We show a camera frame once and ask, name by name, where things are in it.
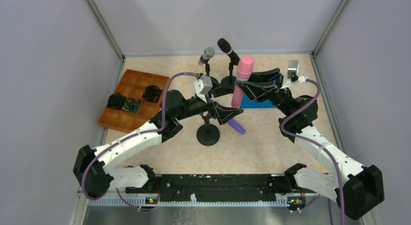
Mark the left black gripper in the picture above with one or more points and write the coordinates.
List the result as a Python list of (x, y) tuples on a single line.
[(213, 108)]

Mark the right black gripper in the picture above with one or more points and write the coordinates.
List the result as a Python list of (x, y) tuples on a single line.
[(276, 87)]

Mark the black mic stand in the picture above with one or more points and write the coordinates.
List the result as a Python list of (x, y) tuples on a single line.
[(207, 134), (207, 69), (229, 80)]

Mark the pink microphone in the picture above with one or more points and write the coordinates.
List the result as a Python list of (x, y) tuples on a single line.
[(244, 71)]

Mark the black microphone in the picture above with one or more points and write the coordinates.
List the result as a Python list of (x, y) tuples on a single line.
[(226, 48)]

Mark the silver grey microphone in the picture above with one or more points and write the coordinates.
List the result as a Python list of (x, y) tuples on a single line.
[(208, 53)]

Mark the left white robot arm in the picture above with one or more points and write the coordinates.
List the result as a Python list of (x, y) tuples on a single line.
[(96, 168)]

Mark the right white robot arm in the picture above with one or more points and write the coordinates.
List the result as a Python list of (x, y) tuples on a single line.
[(353, 186)]

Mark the purple microphone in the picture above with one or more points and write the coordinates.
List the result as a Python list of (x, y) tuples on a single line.
[(237, 126)]

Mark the blue folded cloth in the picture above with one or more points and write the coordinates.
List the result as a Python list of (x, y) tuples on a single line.
[(247, 103)]

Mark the black bundle upper tray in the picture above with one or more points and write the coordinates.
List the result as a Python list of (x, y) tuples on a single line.
[(152, 93)]

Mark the green black bundle in tray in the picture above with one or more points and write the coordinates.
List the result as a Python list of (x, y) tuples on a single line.
[(131, 105)]

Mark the brown wooden compartment tray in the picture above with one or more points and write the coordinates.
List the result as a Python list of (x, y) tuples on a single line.
[(132, 85)]

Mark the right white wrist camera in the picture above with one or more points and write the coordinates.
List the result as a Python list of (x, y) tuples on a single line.
[(293, 75)]

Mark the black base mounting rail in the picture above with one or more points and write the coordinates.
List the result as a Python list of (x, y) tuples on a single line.
[(217, 188)]

